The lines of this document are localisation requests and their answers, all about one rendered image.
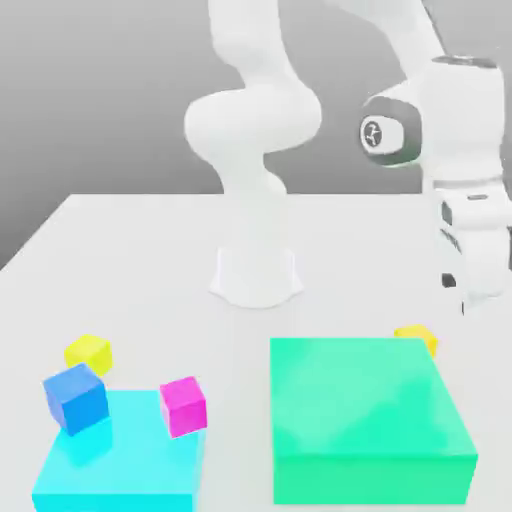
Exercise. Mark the small golden yellow cube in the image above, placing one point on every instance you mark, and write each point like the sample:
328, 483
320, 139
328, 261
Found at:
420, 334

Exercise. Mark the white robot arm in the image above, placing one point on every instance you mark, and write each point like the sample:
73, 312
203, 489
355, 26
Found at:
256, 120

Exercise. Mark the small magenta cube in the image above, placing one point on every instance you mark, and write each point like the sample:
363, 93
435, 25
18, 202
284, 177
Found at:
184, 408

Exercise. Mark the small lemon yellow cube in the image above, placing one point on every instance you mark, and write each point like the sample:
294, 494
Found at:
90, 354

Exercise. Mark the small blue cube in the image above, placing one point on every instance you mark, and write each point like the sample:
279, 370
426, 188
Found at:
78, 400

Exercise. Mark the large green box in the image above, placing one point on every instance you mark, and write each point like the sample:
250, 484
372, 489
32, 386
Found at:
360, 420

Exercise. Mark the large cyan box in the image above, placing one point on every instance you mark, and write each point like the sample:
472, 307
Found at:
140, 472

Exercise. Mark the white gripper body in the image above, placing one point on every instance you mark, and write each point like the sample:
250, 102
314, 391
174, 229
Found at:
482, 260

